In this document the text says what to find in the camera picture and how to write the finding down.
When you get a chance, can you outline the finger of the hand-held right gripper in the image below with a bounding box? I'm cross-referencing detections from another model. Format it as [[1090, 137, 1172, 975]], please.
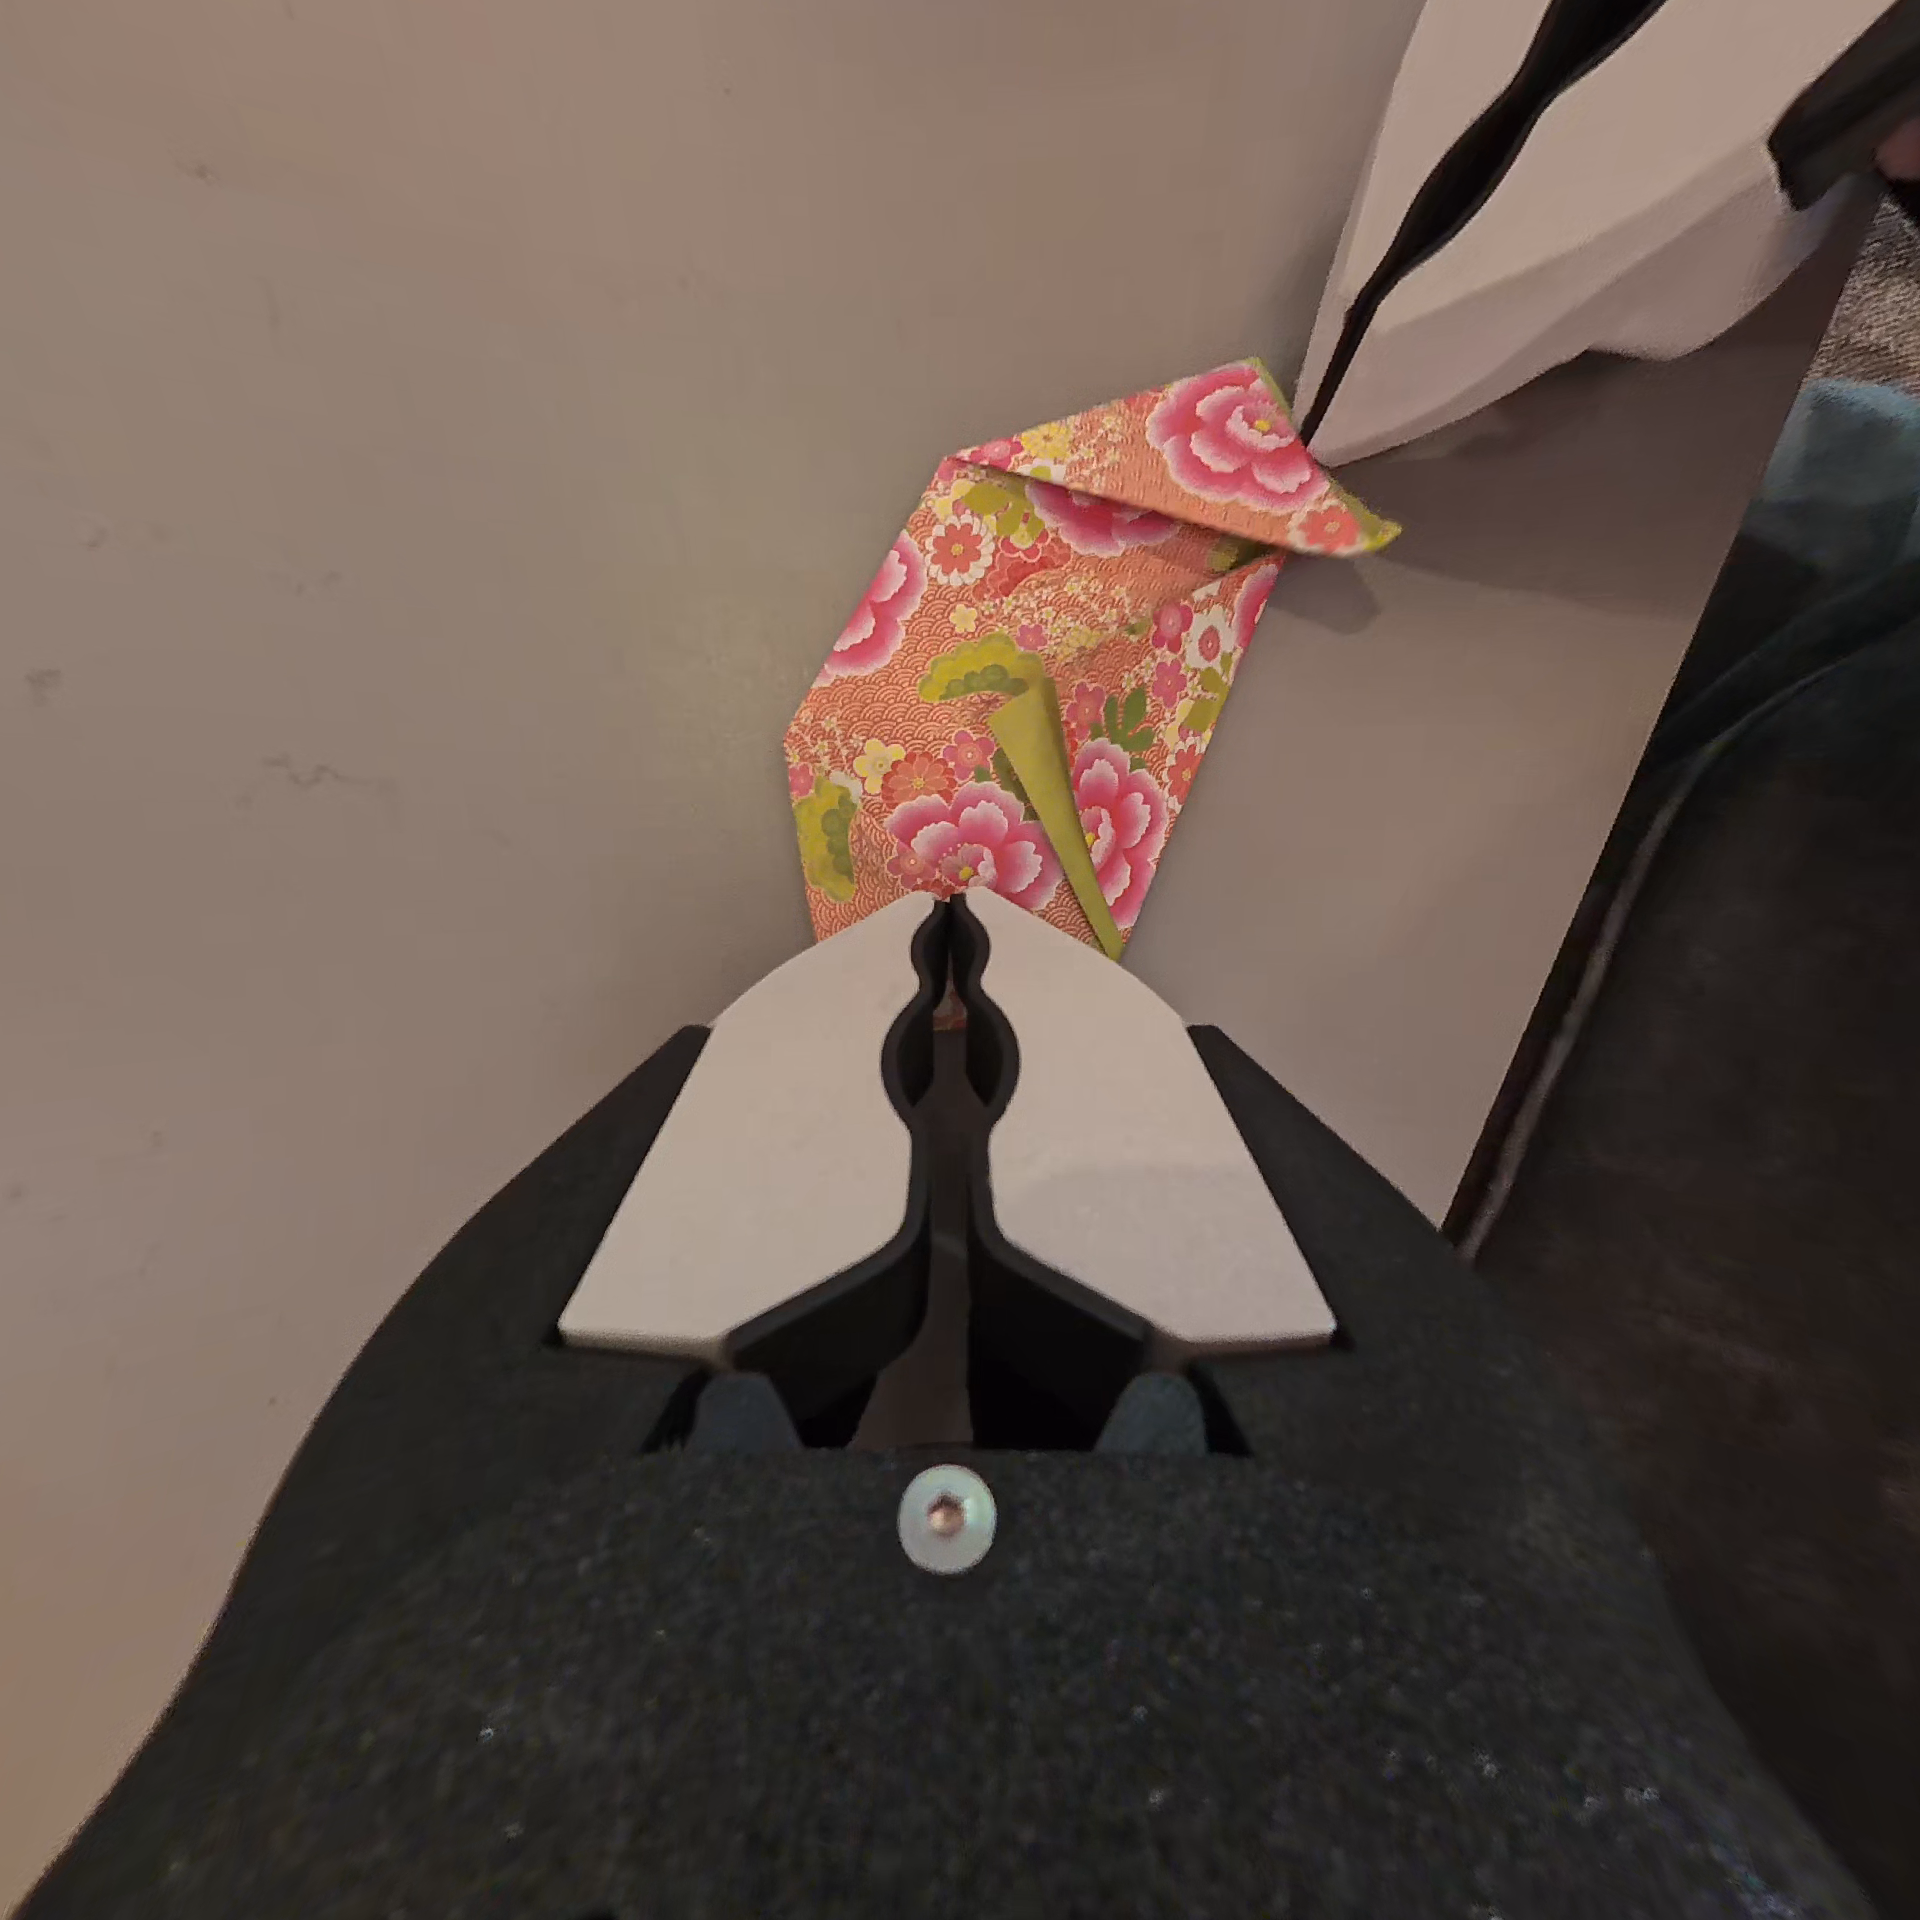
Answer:
[[1313, 0, 1869, 462], [1291, 0, 1560, 440]]

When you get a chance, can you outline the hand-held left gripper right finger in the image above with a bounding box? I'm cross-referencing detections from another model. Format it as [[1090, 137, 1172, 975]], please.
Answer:
[[956, 887, 1337, 1418]]

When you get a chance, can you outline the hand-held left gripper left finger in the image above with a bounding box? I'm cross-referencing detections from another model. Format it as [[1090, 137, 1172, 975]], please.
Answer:
[[556, 887, 951, 1411]]

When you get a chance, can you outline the floral origami paper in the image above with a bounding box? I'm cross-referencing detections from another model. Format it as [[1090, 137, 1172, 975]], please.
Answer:
[[782, 359, 1403, 963]]

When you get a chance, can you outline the teal cloth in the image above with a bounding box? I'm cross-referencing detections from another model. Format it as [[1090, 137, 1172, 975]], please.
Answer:
[[1777, 378, 1920, 601]]

